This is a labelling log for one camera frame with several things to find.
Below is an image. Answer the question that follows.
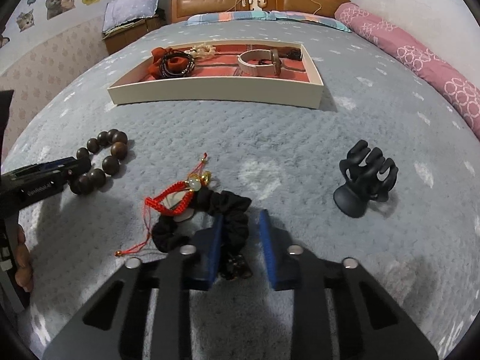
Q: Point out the wooden nightstand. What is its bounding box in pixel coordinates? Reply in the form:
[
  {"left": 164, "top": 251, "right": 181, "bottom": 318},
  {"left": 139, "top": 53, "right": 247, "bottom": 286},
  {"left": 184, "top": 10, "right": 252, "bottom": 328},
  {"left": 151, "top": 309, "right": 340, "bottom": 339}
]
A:
[{"left": 103, "top": 16, "right": 167, "bottom": 55}]

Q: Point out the plaid pillow right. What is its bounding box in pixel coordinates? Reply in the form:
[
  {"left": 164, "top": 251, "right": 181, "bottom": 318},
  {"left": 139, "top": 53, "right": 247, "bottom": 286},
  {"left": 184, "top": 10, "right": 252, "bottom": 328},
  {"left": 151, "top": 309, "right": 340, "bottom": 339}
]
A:
[{"left": 266, "top": 10, "right": 352, "bottom": 33}]

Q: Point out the orange fabric scrunchie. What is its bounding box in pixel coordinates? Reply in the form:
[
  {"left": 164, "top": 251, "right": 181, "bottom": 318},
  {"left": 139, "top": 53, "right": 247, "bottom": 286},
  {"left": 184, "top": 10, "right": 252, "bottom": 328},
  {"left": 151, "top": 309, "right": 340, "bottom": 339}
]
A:
[{"left": 147, "top": 47, "right": 173, "bottom": 80}]

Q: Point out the black claw hair clip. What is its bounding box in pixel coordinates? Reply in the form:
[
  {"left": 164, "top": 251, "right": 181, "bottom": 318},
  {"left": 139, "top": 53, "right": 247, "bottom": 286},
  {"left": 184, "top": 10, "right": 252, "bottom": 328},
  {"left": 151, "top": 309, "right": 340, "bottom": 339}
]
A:
[{"left": 333, "top": 140, "right": 399, "bottom": 218}]

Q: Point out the red cord charm bracelet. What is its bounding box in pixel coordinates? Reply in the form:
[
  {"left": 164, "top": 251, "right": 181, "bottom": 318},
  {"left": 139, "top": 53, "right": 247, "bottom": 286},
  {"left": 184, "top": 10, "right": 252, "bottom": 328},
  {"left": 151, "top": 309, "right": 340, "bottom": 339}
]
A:
[{"left": 114, "top": 152, "right": 214, "bottom": 259}]

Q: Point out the grey patterned bedspread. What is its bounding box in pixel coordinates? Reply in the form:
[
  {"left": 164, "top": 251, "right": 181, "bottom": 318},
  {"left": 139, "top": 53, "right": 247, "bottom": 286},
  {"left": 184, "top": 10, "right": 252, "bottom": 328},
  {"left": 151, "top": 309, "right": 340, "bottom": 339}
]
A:
[{"left": 2, "top": 21, "right": 479, "bottom": 359}]

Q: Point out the grey cats wall sticker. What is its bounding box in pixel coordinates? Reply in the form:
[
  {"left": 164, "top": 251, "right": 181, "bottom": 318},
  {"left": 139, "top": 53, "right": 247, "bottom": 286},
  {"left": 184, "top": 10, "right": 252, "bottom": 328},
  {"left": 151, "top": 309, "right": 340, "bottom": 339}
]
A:
[{"left": 45, "top": 0, "right": 76, "bottom": 20}]

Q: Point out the white band bronze watch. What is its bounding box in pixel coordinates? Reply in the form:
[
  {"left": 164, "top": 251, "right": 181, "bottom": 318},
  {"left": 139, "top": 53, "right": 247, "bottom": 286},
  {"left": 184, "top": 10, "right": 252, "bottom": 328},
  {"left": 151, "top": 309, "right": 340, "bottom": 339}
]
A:
[{"left": 238, "top": 49, "right": 282, "bottom": 77}]

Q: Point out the brown pendant with black cord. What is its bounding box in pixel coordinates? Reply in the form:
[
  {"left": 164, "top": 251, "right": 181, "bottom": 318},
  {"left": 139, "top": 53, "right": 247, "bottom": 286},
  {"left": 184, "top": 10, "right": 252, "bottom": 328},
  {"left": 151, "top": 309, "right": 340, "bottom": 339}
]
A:
[{"left": 277, "top": 47, "right": 302, "bottom": 61}]

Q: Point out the black braided cord bracelet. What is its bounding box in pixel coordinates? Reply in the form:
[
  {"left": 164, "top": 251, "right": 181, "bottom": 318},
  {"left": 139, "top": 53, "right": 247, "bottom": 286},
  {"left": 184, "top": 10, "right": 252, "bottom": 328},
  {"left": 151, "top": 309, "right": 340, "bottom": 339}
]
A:
[{"left": 158, "top": 53, "right": 197, "bottom": 81}]

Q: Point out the brown wooden bead bracelet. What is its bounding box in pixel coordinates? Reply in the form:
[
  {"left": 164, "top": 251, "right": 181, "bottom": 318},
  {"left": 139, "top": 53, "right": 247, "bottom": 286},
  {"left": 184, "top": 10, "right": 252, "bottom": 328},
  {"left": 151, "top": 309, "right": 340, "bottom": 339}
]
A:
[{"left": 68, "top": 128, "right": 130, "bottom": 197}]

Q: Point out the lavender dotted cushion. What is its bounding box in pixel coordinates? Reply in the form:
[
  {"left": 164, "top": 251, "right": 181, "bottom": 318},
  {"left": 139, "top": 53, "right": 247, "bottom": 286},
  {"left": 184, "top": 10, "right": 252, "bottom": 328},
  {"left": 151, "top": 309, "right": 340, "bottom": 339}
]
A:
[{"left": 102, "top": 0, "right": 160, "bottom": 36}]

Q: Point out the black velvet scrunchie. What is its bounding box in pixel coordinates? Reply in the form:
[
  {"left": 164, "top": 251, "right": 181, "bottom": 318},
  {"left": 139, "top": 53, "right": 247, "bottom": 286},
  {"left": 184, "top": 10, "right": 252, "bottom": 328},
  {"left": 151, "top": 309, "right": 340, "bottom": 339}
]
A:
[{"left": 151, "top": 187, "right": 253, "bottom": 281}]

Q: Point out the person's left hand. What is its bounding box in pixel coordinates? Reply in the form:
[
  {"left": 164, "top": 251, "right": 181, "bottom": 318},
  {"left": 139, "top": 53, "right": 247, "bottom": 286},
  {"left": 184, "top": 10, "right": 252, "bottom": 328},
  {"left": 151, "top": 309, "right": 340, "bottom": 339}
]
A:
[{"left": 15, "top": 224, "right": 33, "bottom": 293}]

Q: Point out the plaid pillow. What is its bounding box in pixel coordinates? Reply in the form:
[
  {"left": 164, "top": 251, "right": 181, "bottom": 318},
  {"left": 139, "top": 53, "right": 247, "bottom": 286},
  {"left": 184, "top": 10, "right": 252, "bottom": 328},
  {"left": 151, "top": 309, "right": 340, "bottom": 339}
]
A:
[
  {"left": 186, "top": 10, "right": 276, "bottom": 26},
  {"left": 266, "top": 10, "right": 352, "bottom": 33}
]

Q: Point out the small tabby kitten sticker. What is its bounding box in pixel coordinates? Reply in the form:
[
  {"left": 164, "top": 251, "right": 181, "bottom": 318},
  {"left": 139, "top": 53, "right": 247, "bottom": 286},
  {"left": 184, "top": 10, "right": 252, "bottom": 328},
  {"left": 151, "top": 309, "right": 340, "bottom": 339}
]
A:
[{"left": 16, "top": 10, "right": 35, "bottom": 32}]

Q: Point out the pink rolled quilt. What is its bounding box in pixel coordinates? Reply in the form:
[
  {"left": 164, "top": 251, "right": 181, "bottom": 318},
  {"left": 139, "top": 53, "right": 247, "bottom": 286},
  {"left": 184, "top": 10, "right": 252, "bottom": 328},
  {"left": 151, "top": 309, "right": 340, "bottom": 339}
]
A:
[{"left": 334, "top": 2, "right": 479, "bottom": 136}]

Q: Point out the plaid pillow left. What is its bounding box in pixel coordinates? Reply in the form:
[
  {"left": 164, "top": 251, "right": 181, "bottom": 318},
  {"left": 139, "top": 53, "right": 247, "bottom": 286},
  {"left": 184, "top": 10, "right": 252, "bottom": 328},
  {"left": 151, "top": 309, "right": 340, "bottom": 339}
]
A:
[{"left": 186, "top": 10, "right": 276, "bottom": 26}]

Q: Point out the cream tray with brick lining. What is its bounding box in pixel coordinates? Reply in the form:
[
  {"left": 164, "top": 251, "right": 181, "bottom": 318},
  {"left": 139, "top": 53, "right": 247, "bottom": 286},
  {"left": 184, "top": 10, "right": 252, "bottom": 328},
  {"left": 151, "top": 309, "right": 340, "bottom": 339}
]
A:
[{"left": 107, "top": 40, "right": 325, "bottom": 109}]

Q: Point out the cream satin scrunchie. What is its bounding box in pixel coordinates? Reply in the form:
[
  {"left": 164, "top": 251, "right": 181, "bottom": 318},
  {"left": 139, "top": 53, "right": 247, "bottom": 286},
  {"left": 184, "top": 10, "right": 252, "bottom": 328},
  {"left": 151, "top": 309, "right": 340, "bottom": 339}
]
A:
[{"left": 185, "top": 43, "right": 216, "bottom": 60}]

